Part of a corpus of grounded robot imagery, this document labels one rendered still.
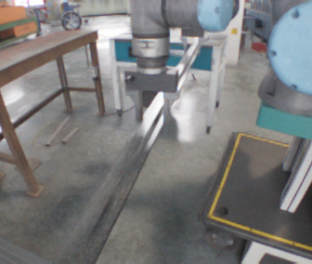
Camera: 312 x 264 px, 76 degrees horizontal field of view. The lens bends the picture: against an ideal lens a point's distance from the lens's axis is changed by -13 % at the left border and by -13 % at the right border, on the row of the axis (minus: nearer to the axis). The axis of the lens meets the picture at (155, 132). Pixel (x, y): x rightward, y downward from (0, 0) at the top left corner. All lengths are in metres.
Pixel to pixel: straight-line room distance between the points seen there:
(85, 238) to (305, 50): 0.43
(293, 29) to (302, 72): 0.07
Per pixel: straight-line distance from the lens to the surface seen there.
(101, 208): 0.39
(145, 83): 0.57
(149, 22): 0.51
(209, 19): 0.45
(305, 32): 0.38
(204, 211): 0.94
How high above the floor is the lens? 1.06
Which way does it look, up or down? 34 degrees down
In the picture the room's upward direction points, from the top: 1 degrees counter-clockwise
